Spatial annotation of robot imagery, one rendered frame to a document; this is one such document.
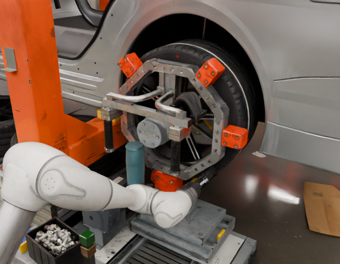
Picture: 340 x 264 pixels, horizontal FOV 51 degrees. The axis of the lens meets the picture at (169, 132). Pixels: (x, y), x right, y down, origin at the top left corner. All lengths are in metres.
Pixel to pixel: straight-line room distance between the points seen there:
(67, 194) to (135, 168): 0.81
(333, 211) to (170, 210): 1.58
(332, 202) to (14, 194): 2.22
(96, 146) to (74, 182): 1.06
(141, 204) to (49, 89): 0.64
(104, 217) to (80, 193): 0.96
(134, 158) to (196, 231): 0.56
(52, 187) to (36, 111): 0.76
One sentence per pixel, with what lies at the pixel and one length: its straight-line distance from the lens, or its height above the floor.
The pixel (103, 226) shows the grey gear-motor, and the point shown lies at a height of 0.29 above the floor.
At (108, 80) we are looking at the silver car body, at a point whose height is 0.93.
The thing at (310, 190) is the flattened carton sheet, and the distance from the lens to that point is 2.85.
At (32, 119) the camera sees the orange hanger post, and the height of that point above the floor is 0.89.
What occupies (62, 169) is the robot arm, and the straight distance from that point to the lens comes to 0.91.
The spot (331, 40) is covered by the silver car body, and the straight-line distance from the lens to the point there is 1.45.
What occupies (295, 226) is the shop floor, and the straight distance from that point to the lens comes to 2.50.
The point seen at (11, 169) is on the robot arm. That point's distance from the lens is 1.06.
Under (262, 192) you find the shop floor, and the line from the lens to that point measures 2.74.
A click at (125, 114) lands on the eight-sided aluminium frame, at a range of 1.76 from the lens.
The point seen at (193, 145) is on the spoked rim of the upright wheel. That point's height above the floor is 0.71.
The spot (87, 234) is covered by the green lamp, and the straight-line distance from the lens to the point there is 1.31.
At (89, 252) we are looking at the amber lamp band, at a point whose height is 0.60.
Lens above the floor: 1.51
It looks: 25 degrees down
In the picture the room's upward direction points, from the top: 1 degrees clockwise
